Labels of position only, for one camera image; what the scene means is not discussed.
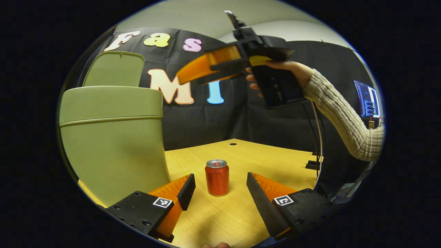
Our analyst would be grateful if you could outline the small black desk bracket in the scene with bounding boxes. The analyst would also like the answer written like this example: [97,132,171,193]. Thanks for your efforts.
[305,151,325,171]

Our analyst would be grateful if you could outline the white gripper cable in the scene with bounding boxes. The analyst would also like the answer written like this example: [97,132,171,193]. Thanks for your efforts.
[311,101,325,189]

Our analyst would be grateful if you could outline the wooden desktop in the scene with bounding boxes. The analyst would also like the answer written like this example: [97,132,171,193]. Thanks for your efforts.
[78,138,325,248]

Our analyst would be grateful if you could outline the green desktop garbage bin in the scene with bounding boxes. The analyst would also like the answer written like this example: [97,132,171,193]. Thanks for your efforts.
[59,51,172,207]

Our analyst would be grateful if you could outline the computer monitor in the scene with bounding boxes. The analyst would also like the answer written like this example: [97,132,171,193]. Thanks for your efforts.
[353,80,381,120]

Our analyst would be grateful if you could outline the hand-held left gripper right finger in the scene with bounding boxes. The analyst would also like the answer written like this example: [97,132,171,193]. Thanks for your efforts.
[246,172,341,241]

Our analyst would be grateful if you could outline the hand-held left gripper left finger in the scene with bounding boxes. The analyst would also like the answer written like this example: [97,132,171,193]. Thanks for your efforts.
[104,173,196,243]

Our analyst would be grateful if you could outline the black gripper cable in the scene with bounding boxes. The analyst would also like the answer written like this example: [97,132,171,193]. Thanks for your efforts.
[302,101,320,181]

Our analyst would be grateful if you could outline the red pop can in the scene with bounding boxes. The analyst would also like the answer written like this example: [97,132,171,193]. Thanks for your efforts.
[205,159,230,197]

